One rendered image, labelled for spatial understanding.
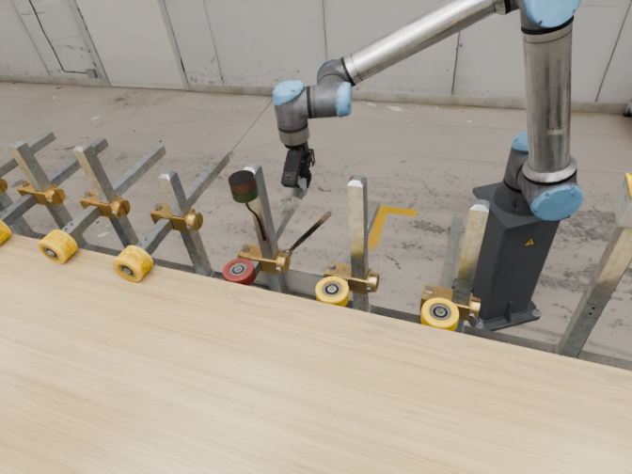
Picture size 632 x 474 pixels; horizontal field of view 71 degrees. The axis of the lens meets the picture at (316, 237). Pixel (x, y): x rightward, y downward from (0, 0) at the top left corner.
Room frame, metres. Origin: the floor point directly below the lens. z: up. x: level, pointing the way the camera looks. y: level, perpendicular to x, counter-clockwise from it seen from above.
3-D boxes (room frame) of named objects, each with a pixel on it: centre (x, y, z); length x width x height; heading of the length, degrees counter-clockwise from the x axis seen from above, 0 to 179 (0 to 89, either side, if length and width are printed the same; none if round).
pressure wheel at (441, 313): (0.58, -0.25, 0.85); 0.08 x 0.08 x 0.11
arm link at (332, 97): (1.18, -0.09, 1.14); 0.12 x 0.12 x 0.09; 84
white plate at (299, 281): (0.87, 0.09, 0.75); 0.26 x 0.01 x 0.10; 66
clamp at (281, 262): (0.87, 0.15, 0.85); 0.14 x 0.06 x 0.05; 66
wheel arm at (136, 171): (1.14, 0.59, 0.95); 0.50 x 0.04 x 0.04; 156
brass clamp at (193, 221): (0.98, 0.38, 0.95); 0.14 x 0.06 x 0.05; 66
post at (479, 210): (0.66, -0.33, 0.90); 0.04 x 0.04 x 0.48; 66
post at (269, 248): (0.86, 0.13, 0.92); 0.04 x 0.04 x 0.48; 66
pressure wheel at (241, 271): (0.79, 0.21, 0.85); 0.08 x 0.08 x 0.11
